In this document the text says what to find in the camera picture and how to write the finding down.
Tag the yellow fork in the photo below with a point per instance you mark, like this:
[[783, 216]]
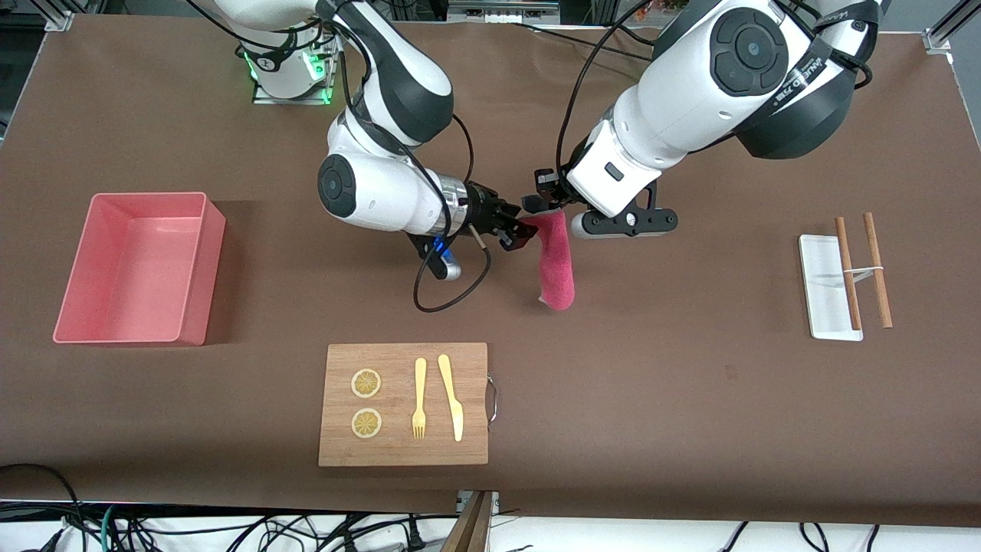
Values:
[[420, 383]]

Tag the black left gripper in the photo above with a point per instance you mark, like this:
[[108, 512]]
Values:
[[549, 192]]

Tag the white rack base tray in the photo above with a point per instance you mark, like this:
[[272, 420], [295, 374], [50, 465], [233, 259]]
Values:
[[824, 291]]

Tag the wooden cutting board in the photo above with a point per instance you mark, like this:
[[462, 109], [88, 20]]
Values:
[[398, 360]]

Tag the wooden strip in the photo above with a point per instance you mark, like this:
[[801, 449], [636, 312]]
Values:
[[469, 529]]

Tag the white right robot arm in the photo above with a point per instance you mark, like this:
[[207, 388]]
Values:
[[368, 192]]

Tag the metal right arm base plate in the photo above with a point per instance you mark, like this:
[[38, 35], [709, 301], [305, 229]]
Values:
[[264, 98]]

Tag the aluminium frame profile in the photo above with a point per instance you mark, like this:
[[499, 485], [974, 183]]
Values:
[[946, 27], [60, 17]]

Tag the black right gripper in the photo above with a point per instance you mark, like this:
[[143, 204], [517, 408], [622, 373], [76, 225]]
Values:
[[483, 208]]

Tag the red cloth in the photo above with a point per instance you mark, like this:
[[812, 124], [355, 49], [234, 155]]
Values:
[[556, 268]]

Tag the lemon slice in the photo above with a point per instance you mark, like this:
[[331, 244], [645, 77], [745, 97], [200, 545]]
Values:
[[366, 383], [366, 423]]

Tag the white power strip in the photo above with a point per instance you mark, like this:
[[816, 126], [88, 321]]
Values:
[[498, 14]]

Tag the yellow knife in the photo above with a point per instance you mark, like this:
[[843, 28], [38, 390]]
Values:
[[452, 399]]

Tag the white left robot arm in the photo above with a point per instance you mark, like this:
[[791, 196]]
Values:
[[690, 92]]

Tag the pink plastic bin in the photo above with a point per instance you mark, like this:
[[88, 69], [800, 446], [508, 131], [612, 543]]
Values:
[[130, 268]]

